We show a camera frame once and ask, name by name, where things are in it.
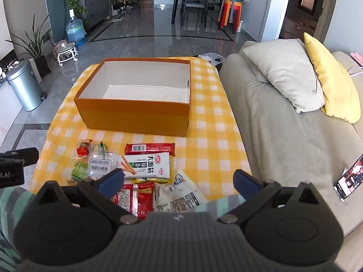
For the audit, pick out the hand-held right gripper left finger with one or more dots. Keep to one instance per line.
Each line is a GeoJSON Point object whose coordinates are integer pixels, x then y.
{"type": "Point", "coordinates": [109, 180]}

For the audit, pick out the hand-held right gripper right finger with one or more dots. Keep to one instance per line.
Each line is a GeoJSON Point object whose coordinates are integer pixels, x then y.
{"type": "Point", "coordinates": [245, 183]}

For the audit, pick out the clear packet with white label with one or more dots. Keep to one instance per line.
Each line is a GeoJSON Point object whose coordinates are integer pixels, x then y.
{"type": "Point", "coordinates": [99, 164]}

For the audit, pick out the red foil snack packet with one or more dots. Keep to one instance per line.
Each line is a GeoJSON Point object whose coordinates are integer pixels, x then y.
{"type": "Point", "coordinates": [136, 197]}

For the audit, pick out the large white snack packet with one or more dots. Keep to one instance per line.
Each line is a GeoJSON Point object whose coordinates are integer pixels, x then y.
{"type": "Point", "coordinates": [153, 164]}

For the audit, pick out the orange cardboard box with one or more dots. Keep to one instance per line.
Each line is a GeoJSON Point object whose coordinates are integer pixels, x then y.
{"type": "Point", "coordinates": [130, 116]}

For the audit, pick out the green snack packet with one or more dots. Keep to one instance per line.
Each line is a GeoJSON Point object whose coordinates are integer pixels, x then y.
{"type": "Point", "coordinates": [79, 171]}

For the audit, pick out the teal striped blanket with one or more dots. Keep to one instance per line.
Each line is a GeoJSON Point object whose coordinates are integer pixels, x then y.
{"type": "Point", "coordinates": [11, 204]}

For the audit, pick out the small red candy packet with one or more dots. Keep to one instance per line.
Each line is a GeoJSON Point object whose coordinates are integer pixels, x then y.
{"type": "Point", "coordinates": [82, 150]}

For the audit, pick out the beige sofa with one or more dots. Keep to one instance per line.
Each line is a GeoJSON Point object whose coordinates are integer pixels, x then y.
{"type": "Point", "coordinates": [269, 136]}

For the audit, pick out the long red snack bar packet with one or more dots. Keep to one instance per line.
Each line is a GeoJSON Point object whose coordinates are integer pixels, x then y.
{"type": "Point", "coordinates": [153, 148]}

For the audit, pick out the yellow checkered tablecloth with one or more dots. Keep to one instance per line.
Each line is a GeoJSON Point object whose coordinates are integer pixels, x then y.
{"type": "Point", "coordinates": [209, 136]}

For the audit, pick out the silver pedal trash can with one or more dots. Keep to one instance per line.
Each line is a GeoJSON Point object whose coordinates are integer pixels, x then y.
{"type": "Point", "coordinates": [24, 87]}

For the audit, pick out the smartphone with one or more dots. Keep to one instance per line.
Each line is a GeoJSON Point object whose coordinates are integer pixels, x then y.
{"type": "Point", "coordinates": [350, 180]}

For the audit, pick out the potted plant in black pot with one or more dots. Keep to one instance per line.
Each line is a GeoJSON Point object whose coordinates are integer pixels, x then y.
{"type": "Point", "coordinates": [42, 65]}

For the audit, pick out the beige pillow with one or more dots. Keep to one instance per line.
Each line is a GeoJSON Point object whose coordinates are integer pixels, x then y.
{"type": "Point", "coordinates": [283, 68]}

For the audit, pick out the white plastic bag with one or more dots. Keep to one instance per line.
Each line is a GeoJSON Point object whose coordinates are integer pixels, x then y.
{"type": "Point", "coordinates": [214, 58]}

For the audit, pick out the white wheeled stool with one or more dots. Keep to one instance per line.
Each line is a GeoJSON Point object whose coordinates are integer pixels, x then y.
{"type": "Point", "coordinates": [66, 51]}

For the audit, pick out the yellow pillow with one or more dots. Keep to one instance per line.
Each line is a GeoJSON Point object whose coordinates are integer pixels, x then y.
{"type": "Point", "coordinates": [334, 85]}

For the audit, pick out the blue water jug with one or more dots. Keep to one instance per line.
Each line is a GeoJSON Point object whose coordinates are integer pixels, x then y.
{"type": "Point", "coordinates": [76, 31]}

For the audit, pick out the pink book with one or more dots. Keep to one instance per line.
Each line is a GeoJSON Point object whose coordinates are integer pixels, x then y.
{"type": "Point", "coordinates": [357, 56]}

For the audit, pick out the red plastic stool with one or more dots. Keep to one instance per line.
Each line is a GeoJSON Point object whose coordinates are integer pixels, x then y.
{"type": "Point", "coordinates": [236, 12]}

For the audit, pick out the orange plastic stool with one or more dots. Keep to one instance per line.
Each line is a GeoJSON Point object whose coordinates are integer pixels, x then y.
{"type": "Point", "coordinates": [225, 7]}

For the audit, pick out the grey cabinet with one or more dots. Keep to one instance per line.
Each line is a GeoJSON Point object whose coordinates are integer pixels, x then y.
{"type": "Point", "coordinates": [95, 2]}

